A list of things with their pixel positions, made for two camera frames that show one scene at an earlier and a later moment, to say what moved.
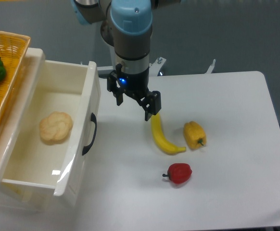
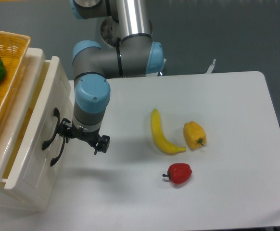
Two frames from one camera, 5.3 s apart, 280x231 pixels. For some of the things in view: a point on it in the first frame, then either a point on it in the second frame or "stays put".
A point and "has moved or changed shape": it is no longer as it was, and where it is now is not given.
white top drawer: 55,139 has moved or changed shape
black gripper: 136,84 to 66,129
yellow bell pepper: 193,135 stays put
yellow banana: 160,138 stays put
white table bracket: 210,70 stays put
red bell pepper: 179,173 stays put
